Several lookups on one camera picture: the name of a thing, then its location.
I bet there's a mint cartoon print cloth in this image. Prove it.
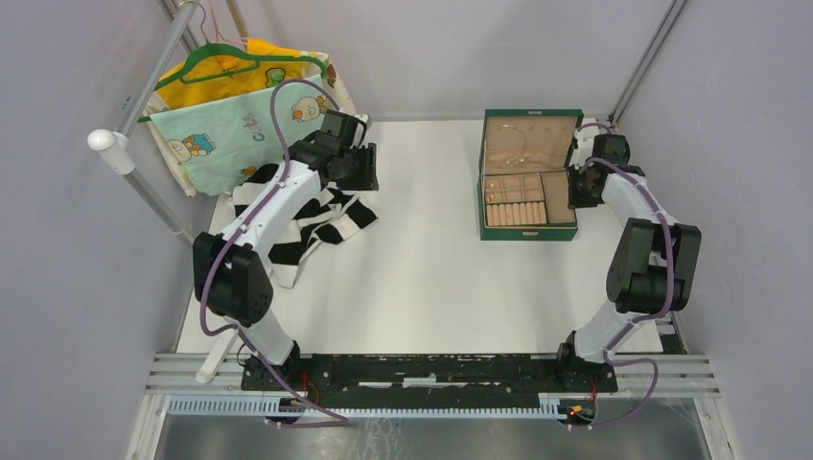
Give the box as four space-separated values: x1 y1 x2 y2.
150 76 334 196

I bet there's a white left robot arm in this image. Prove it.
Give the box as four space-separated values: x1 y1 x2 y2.
193 109 379 391

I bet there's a green clothes hanger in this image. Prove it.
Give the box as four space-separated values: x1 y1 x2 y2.
140 38 329 124

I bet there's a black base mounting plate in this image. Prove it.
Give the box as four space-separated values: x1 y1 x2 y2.
277 354 618 409

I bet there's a yellow cartoon garment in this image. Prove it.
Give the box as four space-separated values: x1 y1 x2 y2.
141 38 356 196

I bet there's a silver clothes rack pole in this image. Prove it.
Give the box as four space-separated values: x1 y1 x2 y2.
86 0 211 261

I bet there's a white slotted cable duct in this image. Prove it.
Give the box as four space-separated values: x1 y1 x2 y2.
166 396 567 421

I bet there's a green jewelry tray with compartments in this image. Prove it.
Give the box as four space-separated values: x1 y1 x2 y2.
479 171 577 229

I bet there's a green jewelry box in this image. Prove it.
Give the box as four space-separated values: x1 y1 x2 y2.
477 108 584 242

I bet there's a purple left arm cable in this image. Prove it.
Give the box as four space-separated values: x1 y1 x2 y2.
197 79 352 429

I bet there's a black white striped cloth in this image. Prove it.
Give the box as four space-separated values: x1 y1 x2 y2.
268 186 378 288

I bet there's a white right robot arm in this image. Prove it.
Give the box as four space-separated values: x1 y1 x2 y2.
553 132 702 391

